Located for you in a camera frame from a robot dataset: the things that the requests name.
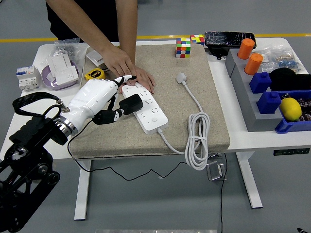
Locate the dark circuit board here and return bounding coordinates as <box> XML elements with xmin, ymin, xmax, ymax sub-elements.
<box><xmin>279</xmin><ymin>93</ymin><xmax>311</xmax><ymax>123</ymax></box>

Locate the white circuit breaker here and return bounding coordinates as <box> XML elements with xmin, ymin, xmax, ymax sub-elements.
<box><xmin>16</xmin><ymin>65</ymin><xmax>42</xmax><ymax>92</ymax></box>

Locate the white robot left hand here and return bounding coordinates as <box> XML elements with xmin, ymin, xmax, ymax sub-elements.
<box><xmin>62</xmin><ymin>75</ymin><xmax>138</xmax><ymax>131</ymax></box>

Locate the white power strip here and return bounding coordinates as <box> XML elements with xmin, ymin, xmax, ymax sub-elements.
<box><xmin>121</xmin><ymin>82</ymin><xmax>169</xmax><ymax>135</ymax></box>

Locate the black floor cable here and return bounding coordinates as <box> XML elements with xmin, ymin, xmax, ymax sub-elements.
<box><xmin>205</xmin><ymin>152</ymin><xmax>228</xmax><ymax>233</ymax></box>

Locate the person's right hand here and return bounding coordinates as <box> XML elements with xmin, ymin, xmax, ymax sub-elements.
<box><xmin>101</xmin><ymin>45</ymin><xmax>137</xmax><ymax>81</ymax></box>

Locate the white wall socket panel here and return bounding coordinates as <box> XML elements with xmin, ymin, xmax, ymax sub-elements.
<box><xmin>55</xmin><ymin>67</ymin><xmax>80</xmax><ymax>86</ymax></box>

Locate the grey stepped block holder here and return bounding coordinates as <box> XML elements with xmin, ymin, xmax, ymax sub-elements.
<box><xmin>225</xmin><ymin>48</ymin><xmax>285</xmax><ymax>133</ymax></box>

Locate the multicoloured puzzle cube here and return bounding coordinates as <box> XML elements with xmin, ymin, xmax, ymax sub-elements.
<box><xmin>175</xmin><ymin>37</ymin><xmax>192</xmax><ymax>59</ymax></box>
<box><xmin>190</xmin><ymin>34</ymin><xmax>206</xmax><ymax>46</ymax></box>

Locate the yellow lemon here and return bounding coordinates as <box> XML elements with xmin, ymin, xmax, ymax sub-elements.
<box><xmin>279</xmin><ymin>97</ymin><xmax>303</xmax><ymax>121</ymax></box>

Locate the black table control panel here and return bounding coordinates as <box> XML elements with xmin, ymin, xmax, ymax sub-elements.
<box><xmin>273</xmin><ymin>148</ymin><xmax>311</xmax><ymax>156</ymax></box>

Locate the black plastic-wrapped device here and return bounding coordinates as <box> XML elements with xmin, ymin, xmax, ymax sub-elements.
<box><xmin>204</xmin><ymin>30</ymin><xmax>257</xmax><ymax>60</ymax></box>

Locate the thin black adapter cord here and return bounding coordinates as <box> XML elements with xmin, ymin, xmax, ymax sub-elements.
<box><xmin>67</xmin><ymin>118</ymin><xmax>187</xmax><ymax>182</ymax></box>

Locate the blue plastic block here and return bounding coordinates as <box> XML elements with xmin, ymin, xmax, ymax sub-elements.
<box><xmin>257</xmin><ymin>91</ymin><xmax>282</xmax><ymax>115</ymax></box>
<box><xmin>249</xmin><ymin>71</ymin><xmax>272</xmax><ymax>94</ymax></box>

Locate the white wall switch panel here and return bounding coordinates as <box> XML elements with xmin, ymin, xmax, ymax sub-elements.
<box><xmin>86</xmin><ymin>50</ymin><xmax>107</xmax><ymax>67</ymax></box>

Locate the clear bag of screws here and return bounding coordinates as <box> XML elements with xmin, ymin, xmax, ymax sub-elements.
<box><xmin>40</xmin><ymin>37</ymin><xmax>88</xmax><ymax>71</ymax></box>

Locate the clear bag of small parts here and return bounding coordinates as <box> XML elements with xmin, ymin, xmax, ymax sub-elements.
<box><xmin>256</xmin><ymin>45</ymin><xmax>303</xmax><ymax>75</ymax></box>

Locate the white power strip cord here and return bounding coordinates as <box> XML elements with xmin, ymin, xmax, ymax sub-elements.
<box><xmin>157</xmin><ymin>72</ymin><xmax>210</xmax><ymax>171</ymax></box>

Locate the orange cylinder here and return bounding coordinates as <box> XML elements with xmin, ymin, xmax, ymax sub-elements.
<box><xmin>244</xmin><ymin>53</ymin><xmax>264</xmax><ymax>76</ymax></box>
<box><xmin>237</xmin><ymin>38</ymin><xmax>256</xmax><ymax>60</ymax></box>

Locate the blue plastic bin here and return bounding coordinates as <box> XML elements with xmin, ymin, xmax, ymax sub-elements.
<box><xmin>275</xmin><ymin>89</ymin><xmax>311</xmax><ymax>134</ymax></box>

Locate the yellow tape measure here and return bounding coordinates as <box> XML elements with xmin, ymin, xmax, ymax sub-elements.
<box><xmin>84</xmin><ymin>67</ymin><xmax>107</xmax><ymax>81</ymax></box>

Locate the black power adapter plug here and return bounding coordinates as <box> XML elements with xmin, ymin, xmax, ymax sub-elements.
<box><xmin>119</xmin><ymin>94</ymin><xmax>143</xmax><ymax>117</ymax></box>

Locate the white table leg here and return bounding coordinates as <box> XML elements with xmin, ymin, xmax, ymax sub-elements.
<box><xmin>74</xmin><ymin>159</ymin><xmax>92</xmax><ymax>221</ymax></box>
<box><xmin>236</xmin><ymin>152</ymin><xmax>263</xmax><ymax>209</ymax></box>

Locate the person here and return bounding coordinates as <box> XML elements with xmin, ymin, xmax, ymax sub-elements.
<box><xmin>45</xmin><ymin>0</ymin><xmax>139</xmax><ymax>42</ymax></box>

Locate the purple bowl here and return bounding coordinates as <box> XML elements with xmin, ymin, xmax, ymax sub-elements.
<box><xmin>41</xmin><ymin>60</ymin><xmax>81</xmax><ymax>91</ymax></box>

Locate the grey-brown fabric mat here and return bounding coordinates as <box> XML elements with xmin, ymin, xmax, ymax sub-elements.
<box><xmin>69</xmin><ymin>44</ymin><xmax>231</xmax><ymax>160</ymax></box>

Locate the white blank switch plate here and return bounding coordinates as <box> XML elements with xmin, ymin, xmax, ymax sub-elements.
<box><xmin>47</xmin><ymin>53</ymin><xmax>73</xmax><ymax>78</ymax></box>

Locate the person's left hand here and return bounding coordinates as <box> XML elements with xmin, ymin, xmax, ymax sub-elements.
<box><xmin>128</xmin><ymin>66</ymin><xmax>156</xmax><ymax>95</ymax></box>

